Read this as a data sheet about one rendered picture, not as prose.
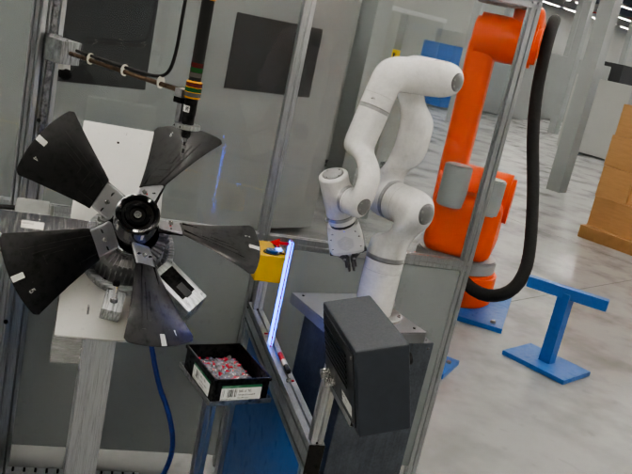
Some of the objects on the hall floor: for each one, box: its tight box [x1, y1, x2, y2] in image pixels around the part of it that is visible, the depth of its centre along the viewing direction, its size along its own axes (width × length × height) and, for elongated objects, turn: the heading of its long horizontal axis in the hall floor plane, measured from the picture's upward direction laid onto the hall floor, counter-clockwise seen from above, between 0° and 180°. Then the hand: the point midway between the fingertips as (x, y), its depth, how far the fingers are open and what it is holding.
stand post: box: [65, 339, 117, 474], centre depth 250 cm, size 4×9×91 cm, turn 67°
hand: (351, 263), depth 245 cm, fingers closed
